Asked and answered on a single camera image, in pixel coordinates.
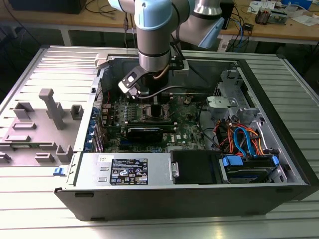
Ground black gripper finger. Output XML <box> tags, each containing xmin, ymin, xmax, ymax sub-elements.
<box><xmin>151</xmin><ymin>96</ymin><xmax>162</xmax><ymax>118</ymax></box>

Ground thin metal locking lever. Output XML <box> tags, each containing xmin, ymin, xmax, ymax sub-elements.
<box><xmin>165</xmin><ymin>95</ymin><xmax>181</xmax><ymax>118</ymax></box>

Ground CPU socket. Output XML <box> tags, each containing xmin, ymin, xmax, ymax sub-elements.
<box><xmin>141</xmin><ymin>103</ymin><xmax>172</xmax><ymax>122</ymax></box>

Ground black graphics card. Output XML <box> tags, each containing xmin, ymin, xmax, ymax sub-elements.
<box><xmin>126</xmin><ymin>126</ymin><xmax>164</xmax><ymax>144</ymax></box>

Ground green motherboard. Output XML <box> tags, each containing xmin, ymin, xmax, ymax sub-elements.
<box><xmin>101</xmin><ymin>93</ymin><xmax>215</xmax><ymax>154</ymax></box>

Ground silver metal drive cage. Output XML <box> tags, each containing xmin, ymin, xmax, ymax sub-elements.
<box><xmin>213</xmin><ymin>69</ymin><xmax>265</xmax><ymax>125</ymax></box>

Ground white labelled box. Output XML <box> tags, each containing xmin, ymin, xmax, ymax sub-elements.
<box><xmin>218</xmin><ymin>37</ymin><xmax>231</xmax><ymax>52</ymax></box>

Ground silver power supply unit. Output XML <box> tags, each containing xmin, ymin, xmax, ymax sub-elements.
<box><xmin>74</xmin><ymin>152</ymin><xmax>175</xmax><ymax>187</ymax></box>

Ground black open PC case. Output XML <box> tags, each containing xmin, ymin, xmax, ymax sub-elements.
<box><xmin>54</xmin><ymin>53</ymin><xmax>319</xmax><ymax>222</ymax></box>

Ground black tower box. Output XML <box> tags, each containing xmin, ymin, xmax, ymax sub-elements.
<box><xmin>220</xmin><ymin>0</ymin><xmax>235</xmax><ymax>30</ymax></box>

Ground hard disk in blue carrier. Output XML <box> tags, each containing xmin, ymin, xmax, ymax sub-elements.
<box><xmin>219</xmin><ymin>154</ymin><xmax>280</xmax><ymax>184</ymax></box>

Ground grey plastic parts rack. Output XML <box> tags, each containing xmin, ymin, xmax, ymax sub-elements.
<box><xmin>0</xmin><ymin>88</ymin><xmax>84</xmax><ymax>167</ymax></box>

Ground wooden desk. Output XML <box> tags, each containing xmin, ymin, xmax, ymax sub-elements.
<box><xmin>219</xmin><ymin>0</ymin><xmax>319</xmax><ymax>46</ymax></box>
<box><xmin>0</xmin><ymin>0</ymin><xmax>137</xmax><ymax>47</ymax></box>

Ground copper coil transformer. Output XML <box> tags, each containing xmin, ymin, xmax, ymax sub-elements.
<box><xmin>255</xmin><ymin>7</ymin><xmax>271</xmax><ymax>24</ymax></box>

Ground large black box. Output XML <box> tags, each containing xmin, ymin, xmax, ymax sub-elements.
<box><xmin>9</xmin><ymin>0</ymin><xmax>87</xmax><ymax>14</ymax></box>

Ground grey electronic device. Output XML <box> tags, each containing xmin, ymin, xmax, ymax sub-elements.
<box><xmin>270</xmin><ymin>9</ymin><xmax>288</xmax><ymax>25</ymax></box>

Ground white paper sheets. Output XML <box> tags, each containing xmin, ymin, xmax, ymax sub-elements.
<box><xmin>291</xmin><ymin>14</ymin><xmax>319</xmax><ymax>27</ymax></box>

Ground grey camera cable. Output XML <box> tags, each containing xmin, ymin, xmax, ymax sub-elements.
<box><xmin>138</xmin><ymin>85</ymin><xmax>192</xmax><ymax>99</ymax></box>

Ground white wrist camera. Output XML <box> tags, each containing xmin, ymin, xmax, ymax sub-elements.
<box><xmin>118</xmin><ymin>65</ymin><xmax>146</xmax><ymax>100</ymax></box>

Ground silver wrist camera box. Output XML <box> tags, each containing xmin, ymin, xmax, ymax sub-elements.
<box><xmin>171</xmin><ymin>58</ymin><xmax>190</xmax><ymax>77</ymax></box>

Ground black wire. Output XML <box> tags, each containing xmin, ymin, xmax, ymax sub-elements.
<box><xmin>196</xmin><ymin>103</ymin><xmax>221</xmax><ymax>151</ymax></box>

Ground thin red wire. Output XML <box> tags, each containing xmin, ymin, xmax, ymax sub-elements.
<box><xmin>96</xmin><ymin>89</ymin><xmax>111</xmax><ymax>107</ymax></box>

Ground red orange wire bundle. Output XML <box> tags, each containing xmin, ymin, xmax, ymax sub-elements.
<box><xmin>214</xmin><ymin>119</ymin><xmax>236</xmax><ymax>152</ymax></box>

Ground blue data wire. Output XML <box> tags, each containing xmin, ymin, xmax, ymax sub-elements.
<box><xmin>233</xmin><ymin>126</ymin><xmax>258</xmax><ymax>157</ymax></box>

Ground orange power wire bundle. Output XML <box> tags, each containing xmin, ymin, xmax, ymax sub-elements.
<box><xmin>249</xmin><ymin>126</ymin><xmax>270</xmax><ymax>156</ymax></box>

